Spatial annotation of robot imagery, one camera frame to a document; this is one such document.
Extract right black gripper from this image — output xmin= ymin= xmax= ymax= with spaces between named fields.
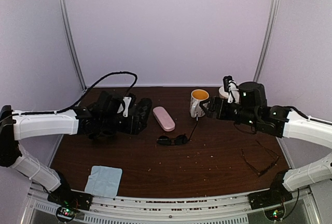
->
xmin=200 ymin=96 xmax=258 ymax=128

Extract pink glasses case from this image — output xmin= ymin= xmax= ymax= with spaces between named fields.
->
xmin=153 ymin=106 xmax=175 ymax=132

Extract black sunglasses dark lenses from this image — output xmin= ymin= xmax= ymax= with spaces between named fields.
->
xmin=156 ymin=116 xmax=199 ymax=146

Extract black glasses case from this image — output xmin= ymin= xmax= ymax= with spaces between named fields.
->
xmin=136 ymin=98 xmax=152 ymax=130

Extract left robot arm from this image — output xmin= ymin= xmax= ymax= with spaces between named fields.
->
xmin=1 ymin=91 xmax=152 ymax=205

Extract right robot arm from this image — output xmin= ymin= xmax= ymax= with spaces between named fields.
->
xmin=200 ymin=76 xmax=331 ymax=204

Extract patterned mug yellow inside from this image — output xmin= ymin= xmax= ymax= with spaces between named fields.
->
xmin=189 ymin=89 xmax=210 ymax=118

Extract white ceramic bowl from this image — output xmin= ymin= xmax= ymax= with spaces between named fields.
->
xmin=218 ymin=86 xmax=229 ymax=99

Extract left blue cleaning cloth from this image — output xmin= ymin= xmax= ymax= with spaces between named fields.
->
xmin=84 ymin=165 xmax=122 ymax=198

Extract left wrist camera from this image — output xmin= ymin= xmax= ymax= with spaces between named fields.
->
xmin=117 ymin=93 xmax=136 ymax=118

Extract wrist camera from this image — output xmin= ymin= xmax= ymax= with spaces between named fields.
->
xmin=117 ymin=93 xmax=136 ymax=118
xmin=223 ymin=76 xmax=240 ymax=103

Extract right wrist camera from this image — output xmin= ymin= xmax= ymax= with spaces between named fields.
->
xmin=223 ymin=76 xmax=240 ymax=103

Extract thin black frame glasses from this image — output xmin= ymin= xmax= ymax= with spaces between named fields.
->
xmin=87 ymin=130 xmax=116 ymax=140

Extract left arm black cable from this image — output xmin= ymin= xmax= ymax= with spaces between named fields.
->
xmin=0 ymin=72 xmax=139 ymax=131

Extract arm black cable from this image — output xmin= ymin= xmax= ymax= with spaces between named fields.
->
xmin=0 ymin=72 xmax=139 ymax=131
xmin=290 ymin=106 xmax=332 ymax=209

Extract tortoise frame glasses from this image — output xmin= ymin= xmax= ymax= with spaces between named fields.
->
xmin=241 ymin=140 xmax=280 ymax=177

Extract right aluminium frame post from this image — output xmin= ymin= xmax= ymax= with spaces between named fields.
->
xmin=253 ymin=0 xmax=280 ymax=82

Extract aluminium frame post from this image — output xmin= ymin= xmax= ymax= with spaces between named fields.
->
xmin=59 ymin=0 xmax=87 ymax=91
xmin=253 ymin=0 xmax=280 ymax=82

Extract front aluminium rail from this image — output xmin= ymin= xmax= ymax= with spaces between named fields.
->
xmin=25 ymin=179 xmax=320 ymax=224

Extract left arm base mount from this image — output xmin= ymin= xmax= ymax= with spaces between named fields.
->
xmin=43 ymin=172 xmax=93 ymax=223

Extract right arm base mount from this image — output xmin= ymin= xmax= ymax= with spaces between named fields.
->
xmin=248 ymin=182 xmax=293 ymax=222

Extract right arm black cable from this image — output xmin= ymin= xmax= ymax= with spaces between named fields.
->
xmin=290 ymin=106 xmax=332 ymax=209

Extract left aluminium frame post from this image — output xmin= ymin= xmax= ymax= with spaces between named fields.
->
xmin=59 ymin=0 xmax=87 ymax=91

